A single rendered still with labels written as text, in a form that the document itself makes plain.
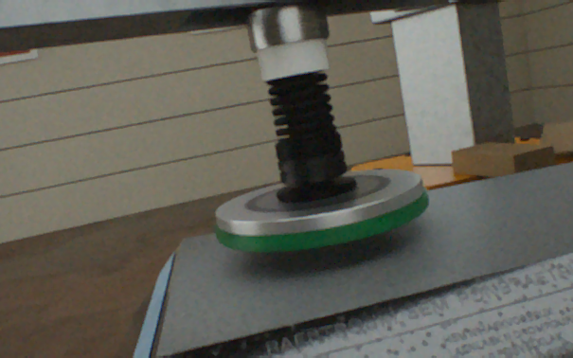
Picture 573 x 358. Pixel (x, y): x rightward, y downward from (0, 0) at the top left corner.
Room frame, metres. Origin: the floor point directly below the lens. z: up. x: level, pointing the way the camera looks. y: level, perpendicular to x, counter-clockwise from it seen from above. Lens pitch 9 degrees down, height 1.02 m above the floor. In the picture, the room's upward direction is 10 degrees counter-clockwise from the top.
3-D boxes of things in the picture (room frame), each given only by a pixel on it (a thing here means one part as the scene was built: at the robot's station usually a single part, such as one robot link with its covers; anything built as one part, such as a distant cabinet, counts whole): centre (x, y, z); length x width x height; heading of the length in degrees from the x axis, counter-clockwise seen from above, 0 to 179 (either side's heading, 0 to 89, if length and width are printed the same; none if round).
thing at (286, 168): (0.56, -0.03, 0.95); 0.07 x 0.07 x 0.01
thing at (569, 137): (1.25, -0.66, 0.80); 0.20 x 0.10 x 0.05; 147
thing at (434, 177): (1.39, -0.47, 0.76); 0.49 x 0.49 x 0.05; 9
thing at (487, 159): (1.14, -0.46, 0.81); 0.20 x 0.10 x 0.05; 17
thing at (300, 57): (0.56, -0.03, 1.05); 0.07 x 0.07 x 0.04
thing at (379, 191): (0.56, -0.03, 0.91); 0.21 x 0.21 x 0.01
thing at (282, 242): (0.56, -0.03, 0.91); 0.22 x 0.22 x 0.04
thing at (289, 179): (0.56, -0.03, 0.94); 0.07 x 0.07 x 0.01
